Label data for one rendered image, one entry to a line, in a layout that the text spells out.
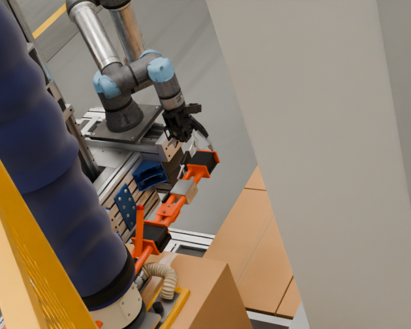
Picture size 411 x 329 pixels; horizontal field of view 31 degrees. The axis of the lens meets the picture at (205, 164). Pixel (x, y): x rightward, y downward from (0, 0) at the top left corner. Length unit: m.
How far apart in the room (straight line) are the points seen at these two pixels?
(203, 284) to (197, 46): 3.40
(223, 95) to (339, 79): 4.20
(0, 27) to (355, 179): 1.06
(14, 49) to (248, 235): 1.58
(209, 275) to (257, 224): 0.75
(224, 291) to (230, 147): 2.13
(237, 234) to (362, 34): 2.42
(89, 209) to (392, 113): 1.31
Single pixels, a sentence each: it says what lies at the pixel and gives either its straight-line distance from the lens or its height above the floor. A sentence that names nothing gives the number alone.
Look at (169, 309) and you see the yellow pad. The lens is 2.25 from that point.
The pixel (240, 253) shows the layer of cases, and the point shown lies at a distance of 2.94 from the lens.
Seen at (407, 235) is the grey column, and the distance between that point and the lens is 0.79.
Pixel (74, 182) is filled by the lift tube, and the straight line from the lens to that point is 1.87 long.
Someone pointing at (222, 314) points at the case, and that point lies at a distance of 2.37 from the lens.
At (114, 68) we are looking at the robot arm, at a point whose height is 1.49.
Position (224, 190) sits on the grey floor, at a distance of 4.12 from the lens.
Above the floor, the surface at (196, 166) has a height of 1.10.
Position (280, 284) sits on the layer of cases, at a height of 0.54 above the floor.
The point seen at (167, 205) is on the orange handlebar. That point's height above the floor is 1.10.
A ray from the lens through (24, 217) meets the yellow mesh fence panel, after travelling 1.22.
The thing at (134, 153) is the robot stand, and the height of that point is 0.95.
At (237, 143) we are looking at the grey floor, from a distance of 4.41.
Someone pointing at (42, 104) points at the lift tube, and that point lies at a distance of 1.76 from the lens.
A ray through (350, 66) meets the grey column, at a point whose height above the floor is 2.22.
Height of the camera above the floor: 2.57
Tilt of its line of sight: 36 degrees down
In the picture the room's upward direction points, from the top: 20 degrees counter-clockwise
